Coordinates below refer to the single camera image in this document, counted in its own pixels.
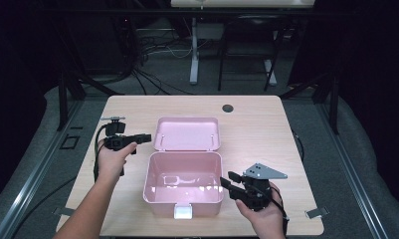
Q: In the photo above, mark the square floor outlet frame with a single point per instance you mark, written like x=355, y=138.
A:
x=69, y=142

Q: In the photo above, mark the dark round table grommet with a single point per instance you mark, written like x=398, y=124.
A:
x=227, y=108

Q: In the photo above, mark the black metal stand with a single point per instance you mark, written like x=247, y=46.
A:
x=63, y=99
x=334, y=103

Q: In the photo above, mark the black chair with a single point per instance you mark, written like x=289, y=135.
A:
x=246, y=46

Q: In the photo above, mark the pink plastic box with lid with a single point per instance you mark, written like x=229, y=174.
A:
x=187, y=186

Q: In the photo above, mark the person's left hand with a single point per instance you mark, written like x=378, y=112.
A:
x=110, y=166

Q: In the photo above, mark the aluminium floor rail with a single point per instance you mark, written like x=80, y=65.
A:
x=31, y=179
x=353, y=172

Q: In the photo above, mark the grey tape tab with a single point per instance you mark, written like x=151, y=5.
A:
x=64, y=211
x=317, y=212

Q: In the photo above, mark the white desk with legs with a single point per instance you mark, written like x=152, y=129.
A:
x=194, y=59

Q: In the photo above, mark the person's right hand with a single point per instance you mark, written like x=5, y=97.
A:
x=266, y=220

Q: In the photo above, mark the grey box under desk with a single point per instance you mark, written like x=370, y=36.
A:
x=209, y=31

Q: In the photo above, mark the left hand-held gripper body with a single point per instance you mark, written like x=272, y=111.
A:
x=115, y=141

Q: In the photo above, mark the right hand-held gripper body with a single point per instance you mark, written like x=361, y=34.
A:
x=255, y=192

